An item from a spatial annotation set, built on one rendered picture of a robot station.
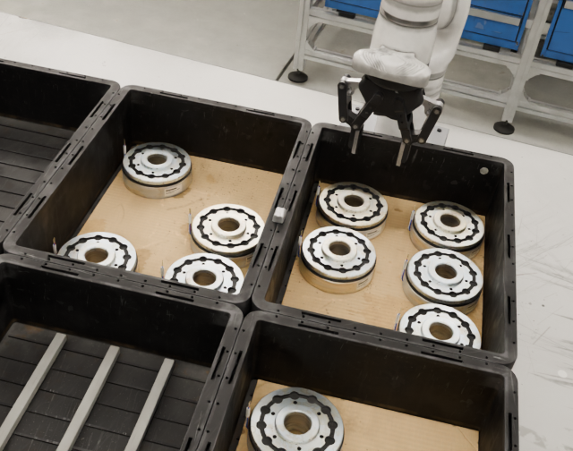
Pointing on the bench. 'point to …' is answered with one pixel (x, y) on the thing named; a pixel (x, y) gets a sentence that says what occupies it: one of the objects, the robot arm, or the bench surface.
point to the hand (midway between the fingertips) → (379, 148)
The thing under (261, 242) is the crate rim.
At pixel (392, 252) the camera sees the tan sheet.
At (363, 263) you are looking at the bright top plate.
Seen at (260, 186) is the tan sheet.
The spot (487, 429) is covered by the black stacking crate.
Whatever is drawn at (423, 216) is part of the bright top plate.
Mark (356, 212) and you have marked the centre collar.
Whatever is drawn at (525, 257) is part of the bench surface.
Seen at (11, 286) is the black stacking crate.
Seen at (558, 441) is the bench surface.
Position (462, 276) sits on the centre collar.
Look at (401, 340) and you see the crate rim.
